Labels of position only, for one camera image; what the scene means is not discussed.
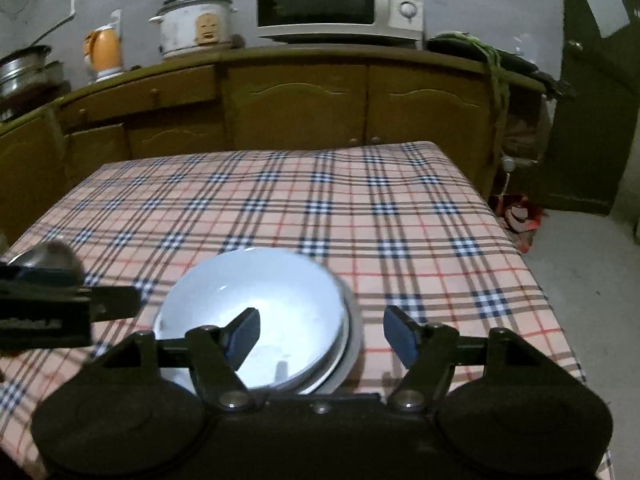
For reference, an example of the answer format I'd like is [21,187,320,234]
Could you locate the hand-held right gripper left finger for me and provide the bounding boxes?
[95,307,263,411]

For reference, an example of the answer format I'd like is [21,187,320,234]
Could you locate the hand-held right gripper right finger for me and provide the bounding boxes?
[382,305,556,411]

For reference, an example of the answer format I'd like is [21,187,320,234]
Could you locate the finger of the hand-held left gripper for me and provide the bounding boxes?
[0,264,86,289]

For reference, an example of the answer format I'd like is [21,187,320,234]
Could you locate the deep steel bowl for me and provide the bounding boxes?
[7,239,85,273]

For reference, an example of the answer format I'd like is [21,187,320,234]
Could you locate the large steel basin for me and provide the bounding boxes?
[320,280,364,396]

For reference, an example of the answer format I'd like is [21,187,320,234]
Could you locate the wide white bowl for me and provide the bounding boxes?
[152,249,351,393]

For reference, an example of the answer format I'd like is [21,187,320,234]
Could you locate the plaid tablecloth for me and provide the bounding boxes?
[0,141,616,480]

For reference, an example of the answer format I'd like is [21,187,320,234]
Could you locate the red plastic bag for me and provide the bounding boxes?
[492,194,546,253]

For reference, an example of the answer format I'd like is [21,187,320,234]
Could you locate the large steel pot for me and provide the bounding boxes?
[0,45,53,98]

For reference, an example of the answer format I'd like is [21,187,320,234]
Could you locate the orange electric kettle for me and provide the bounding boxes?
[82,10,125,83]

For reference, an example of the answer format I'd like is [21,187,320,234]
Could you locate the wooden kitchen cabinet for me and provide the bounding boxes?
[0,45,548,246]

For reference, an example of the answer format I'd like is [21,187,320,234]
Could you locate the green vegetables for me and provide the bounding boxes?
[465,32,511,126]

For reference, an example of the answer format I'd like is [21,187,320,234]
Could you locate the white rice cooker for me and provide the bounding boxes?
[149,0,238,60]

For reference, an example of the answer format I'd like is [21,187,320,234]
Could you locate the dark green door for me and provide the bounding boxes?
[542,0,640,216]

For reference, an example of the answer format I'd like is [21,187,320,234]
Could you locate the black tray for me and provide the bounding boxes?
[427,32,571,98]

